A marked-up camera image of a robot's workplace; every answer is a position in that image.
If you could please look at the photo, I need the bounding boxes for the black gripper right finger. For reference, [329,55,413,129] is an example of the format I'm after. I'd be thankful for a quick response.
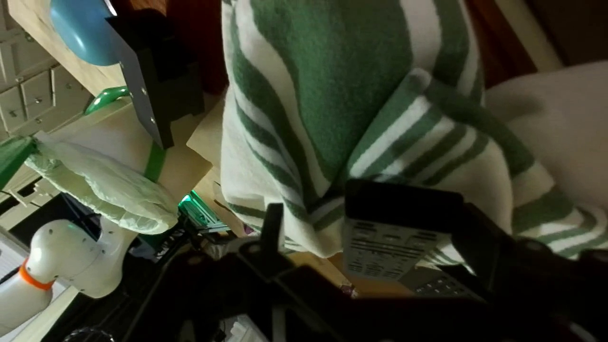
[454,201,574,319]

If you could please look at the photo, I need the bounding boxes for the green plastic piece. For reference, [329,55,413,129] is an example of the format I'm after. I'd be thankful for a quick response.
[84,83,133,115]
[177,188,232,235]

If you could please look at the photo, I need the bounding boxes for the white cloth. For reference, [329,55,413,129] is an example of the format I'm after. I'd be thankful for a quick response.
[483,58,608,212]

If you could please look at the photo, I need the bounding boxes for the black remote control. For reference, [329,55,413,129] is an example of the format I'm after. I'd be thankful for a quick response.
[340,178,473,300]

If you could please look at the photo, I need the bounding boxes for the blue plastic container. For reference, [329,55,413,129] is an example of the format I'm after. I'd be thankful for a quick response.
[48,0,139,68]

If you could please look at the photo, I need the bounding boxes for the green white striped towel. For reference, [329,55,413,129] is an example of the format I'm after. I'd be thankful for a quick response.
[219,0,608,262]

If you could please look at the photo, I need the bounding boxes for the white bottle orange band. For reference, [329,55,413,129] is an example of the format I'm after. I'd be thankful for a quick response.
[0,216,139,334]

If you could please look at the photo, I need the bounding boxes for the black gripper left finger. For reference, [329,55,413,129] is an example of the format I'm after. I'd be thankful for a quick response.
[236,201,339,307]

